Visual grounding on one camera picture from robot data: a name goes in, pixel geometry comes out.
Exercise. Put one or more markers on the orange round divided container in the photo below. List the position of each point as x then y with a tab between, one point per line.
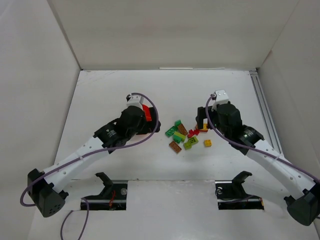
147	113

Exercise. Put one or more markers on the green long lego brick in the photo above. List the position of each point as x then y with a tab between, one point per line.
171	131

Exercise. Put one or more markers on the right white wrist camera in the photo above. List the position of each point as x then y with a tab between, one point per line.
221	97

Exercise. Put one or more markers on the green curved lego brick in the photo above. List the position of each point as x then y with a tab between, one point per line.
177	122

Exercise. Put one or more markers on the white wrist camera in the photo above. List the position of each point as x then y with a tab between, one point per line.
135	100
221	97

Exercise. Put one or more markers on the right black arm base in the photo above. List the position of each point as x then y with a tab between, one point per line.
232	196

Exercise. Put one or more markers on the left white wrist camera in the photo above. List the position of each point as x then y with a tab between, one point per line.
135	100

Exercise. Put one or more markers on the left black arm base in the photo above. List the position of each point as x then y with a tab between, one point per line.
112	196

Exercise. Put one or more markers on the lime long lego brick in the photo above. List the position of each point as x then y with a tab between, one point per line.
178	137

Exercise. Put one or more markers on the lime curved lego brick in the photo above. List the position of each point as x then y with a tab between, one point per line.
193	140

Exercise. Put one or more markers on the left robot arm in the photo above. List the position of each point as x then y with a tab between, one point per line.
46	187

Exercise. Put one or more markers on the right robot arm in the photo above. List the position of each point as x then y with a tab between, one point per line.
303	199

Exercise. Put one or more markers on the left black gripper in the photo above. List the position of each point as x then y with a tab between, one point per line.
153	121

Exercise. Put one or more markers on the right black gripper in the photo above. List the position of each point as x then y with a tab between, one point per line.
201	116

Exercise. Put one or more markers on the brown lego brick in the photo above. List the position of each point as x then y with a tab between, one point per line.
182	129
175	147

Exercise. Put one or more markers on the yellow small lego brick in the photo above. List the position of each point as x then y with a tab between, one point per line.
207	143

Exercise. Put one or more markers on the red lego pieces cluster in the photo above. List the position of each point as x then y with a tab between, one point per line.
193	132

